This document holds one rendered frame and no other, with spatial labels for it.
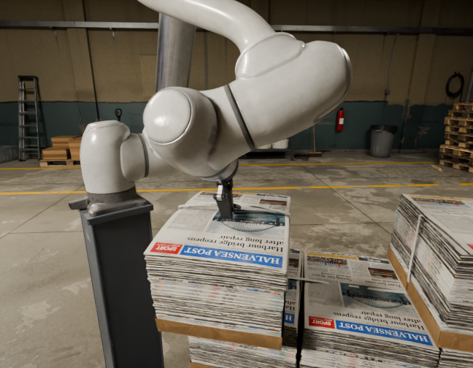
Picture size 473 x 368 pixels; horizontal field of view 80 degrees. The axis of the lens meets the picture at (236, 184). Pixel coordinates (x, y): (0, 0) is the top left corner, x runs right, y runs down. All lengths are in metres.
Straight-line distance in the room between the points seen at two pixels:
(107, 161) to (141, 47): 6.57
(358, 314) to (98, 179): 0.82
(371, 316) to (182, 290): 0.47
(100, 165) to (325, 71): 0.73
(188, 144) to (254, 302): 0.38
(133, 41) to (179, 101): 7.16
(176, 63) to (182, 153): 0.55
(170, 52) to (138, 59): 6.56
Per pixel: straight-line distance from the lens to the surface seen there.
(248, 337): 0.69
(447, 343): 0.81
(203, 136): 0.36
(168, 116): 0.35
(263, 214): 0.70
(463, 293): 0.75
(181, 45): 0.88
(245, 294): 0.61
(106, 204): 0.98
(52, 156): 7.07
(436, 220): 0.82
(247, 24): 0.48
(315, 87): 0.39
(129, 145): 0.96
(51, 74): 8.11
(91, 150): 0.96
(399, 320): 0.85
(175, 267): 0.60
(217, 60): 7.23
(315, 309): 0.82
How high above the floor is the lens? 1.34
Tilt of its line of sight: 16 degrees down
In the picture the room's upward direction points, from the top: straight up
